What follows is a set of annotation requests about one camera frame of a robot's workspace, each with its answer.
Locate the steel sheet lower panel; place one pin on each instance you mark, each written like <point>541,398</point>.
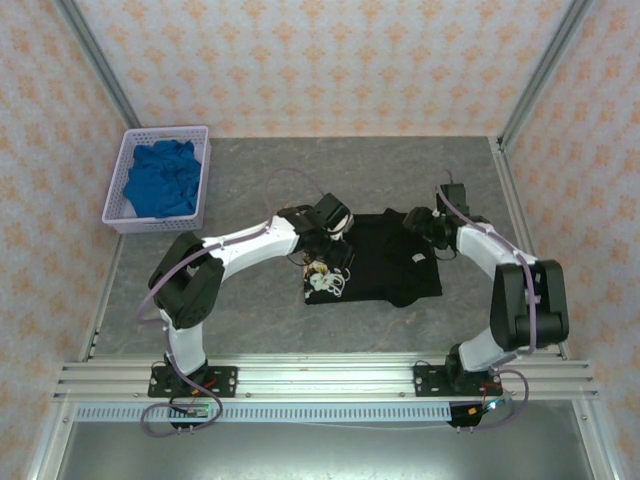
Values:
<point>325,452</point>

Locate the blue crumpled cloth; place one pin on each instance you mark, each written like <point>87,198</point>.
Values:
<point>160,180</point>

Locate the aluminium frame post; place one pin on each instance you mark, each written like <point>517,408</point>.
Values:
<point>542,70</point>
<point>100,65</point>

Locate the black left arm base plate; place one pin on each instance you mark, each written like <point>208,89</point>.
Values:
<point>225,380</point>

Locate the lavender plastic basket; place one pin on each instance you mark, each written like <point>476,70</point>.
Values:
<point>114,200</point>

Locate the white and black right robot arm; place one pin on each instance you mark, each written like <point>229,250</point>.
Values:
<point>550,305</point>

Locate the aluminium table side rail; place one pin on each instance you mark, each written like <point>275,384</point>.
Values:
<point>102,305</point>
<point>510,185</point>

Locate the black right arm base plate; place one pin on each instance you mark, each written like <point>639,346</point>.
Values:
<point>427,380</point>

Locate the small green circuit board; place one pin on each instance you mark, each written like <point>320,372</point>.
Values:
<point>492,405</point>
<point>192,411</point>

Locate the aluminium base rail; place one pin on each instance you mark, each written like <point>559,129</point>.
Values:
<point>325,375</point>

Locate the black t-shirt with floral print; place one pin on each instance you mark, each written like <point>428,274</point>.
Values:
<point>380,270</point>

